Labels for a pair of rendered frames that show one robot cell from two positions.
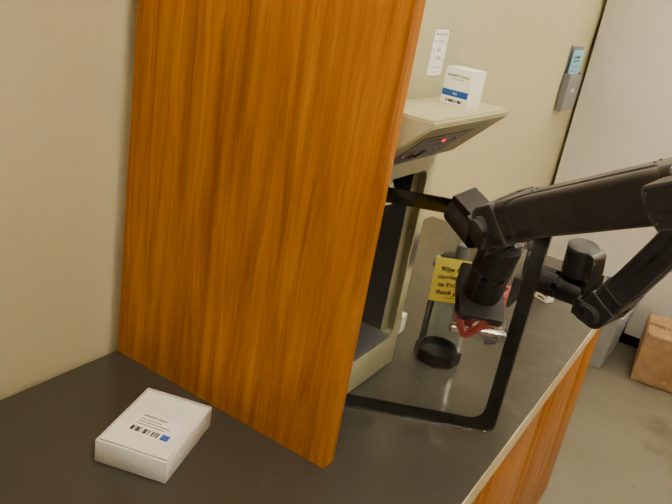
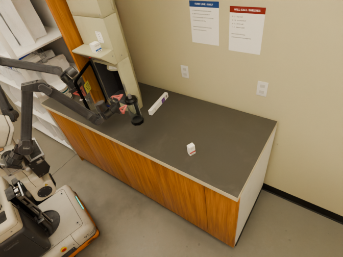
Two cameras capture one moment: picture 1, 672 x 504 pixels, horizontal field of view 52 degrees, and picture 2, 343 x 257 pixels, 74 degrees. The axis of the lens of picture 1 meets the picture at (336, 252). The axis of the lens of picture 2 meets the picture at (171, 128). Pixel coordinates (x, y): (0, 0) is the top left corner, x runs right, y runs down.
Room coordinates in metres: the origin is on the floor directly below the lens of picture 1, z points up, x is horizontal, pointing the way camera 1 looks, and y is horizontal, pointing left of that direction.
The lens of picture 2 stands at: (1.93, -1.59, 2.13)
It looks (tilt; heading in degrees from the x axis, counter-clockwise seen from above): 43 degrees down; 103
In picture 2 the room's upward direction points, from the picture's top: 11 degrees counter-clockwise
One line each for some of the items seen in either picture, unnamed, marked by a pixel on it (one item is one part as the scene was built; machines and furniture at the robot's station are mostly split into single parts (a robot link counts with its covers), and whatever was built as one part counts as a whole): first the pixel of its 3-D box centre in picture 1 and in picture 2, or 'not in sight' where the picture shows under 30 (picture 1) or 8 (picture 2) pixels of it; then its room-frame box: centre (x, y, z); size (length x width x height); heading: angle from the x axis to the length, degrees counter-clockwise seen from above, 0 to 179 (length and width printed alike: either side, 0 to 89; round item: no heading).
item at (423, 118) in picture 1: (437, 136); (94, 56); (1.14, -0.13, 1.46); 0.32 x 0.12 x 0.10; 151
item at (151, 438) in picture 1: (156, 432); not in sight; (0.91, 0.23, 0.96); 0.16 x 0.12 x 0.04; 169
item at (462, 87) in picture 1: (463, 86); (95, 47); (1.19, -0.16, 1.54); 0.05 x 0.05 x 0.06; 57
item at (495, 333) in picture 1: (478, 327); not in sight; (1.00, -0.24, 1.20); 0.10 x 0.05 x 0.03; 89
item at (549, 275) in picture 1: (540, 277); (113, 109); (1.27, -0.41, 1.20); 0.07 x 0.07 x 0.10; 61
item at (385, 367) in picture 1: (430, 315); (92, 92); (1.03, -0.17, 1.19); 0.30 x 0.01 x 0.40; 89
